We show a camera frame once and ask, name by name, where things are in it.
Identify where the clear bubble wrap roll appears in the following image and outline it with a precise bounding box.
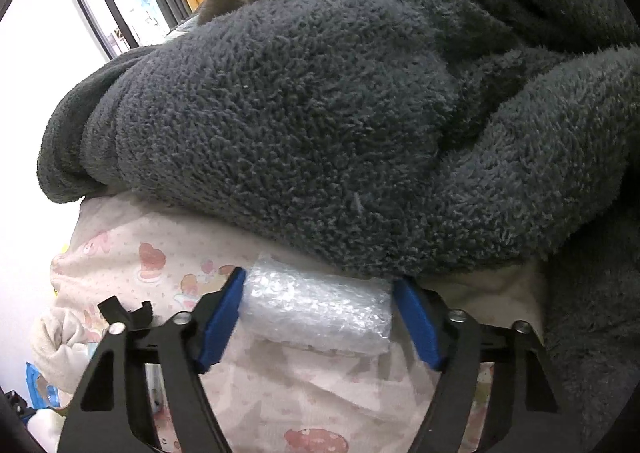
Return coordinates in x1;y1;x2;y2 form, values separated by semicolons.
242;260;393;356

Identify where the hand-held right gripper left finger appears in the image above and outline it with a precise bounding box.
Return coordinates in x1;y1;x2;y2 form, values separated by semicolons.
55;267;248;453

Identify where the blue packet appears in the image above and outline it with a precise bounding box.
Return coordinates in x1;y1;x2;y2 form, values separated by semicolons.
25;363;61;409

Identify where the pink printed bed sheet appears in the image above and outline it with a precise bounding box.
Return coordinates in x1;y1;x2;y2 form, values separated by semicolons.
30;193;546;453

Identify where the dark grey fleece blanket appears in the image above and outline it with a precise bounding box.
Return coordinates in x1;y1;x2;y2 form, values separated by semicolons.
37;0;640;449

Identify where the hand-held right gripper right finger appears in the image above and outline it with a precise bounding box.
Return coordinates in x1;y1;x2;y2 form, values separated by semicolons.
392;277;583;453

